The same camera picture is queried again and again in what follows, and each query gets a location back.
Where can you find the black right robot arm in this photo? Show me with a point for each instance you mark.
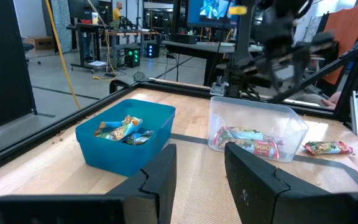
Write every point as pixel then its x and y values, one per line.
pixel 242 46

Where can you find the blue plastic bin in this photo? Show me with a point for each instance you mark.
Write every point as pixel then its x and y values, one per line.
pixel 120 158

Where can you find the computer tower blue lights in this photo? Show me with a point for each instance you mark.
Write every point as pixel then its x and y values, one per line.
pixel 153 50

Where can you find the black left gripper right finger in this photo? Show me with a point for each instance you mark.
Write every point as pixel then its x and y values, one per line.
pixel 253 186

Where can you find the computer tower green lights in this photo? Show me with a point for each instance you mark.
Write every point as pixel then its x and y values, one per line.
pixel 132 57

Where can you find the wooden top desk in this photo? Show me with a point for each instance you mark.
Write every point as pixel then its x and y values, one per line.
pixel 132 32

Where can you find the black desk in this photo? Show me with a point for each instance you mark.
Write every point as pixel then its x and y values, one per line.
pixel 85 28

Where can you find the blue office chair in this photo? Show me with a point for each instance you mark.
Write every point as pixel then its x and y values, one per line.
pixel 27 47

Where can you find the white flat box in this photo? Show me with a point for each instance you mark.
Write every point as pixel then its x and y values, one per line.
pixel 97 63

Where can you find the large monitor screen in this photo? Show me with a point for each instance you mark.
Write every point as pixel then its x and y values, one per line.
pixel 211 12

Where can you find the silver aluminium bracket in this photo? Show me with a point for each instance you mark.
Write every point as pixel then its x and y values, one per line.
pixel 357 115

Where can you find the black curved bracket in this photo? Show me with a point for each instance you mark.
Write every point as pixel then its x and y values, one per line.
pixel 113 84

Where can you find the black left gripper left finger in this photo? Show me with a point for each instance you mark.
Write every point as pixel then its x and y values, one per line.
pixel 154 186

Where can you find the red green chewy granola bar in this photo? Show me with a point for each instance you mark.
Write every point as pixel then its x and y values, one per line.
pixel 328 147

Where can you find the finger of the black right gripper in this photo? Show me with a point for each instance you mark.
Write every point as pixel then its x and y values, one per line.
pixel 273 74
pixel 301 68

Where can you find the red light-blue chewy granola bar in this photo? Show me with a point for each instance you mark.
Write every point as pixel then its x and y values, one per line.
pixel 244 134

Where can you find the person's hand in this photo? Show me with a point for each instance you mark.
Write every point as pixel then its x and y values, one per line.
pixel 331 100

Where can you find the cardboard box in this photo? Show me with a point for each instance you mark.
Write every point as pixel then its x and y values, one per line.
pixel 40 43

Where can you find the clear plastic bin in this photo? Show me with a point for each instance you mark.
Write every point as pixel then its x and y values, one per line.
pixel 259 115

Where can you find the dark grey long desk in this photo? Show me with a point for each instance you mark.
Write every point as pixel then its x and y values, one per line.
pixel 191 46

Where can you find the yellow tag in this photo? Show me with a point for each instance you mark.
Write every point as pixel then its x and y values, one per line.
pixel 238 10

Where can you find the black partition panel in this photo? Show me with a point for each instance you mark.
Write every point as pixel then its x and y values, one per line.
pixel 2 62

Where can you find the person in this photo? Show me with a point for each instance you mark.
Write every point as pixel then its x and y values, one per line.
pixel 117 14

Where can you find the orange panel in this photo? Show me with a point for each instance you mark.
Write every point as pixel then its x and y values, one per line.
pixel 350 37

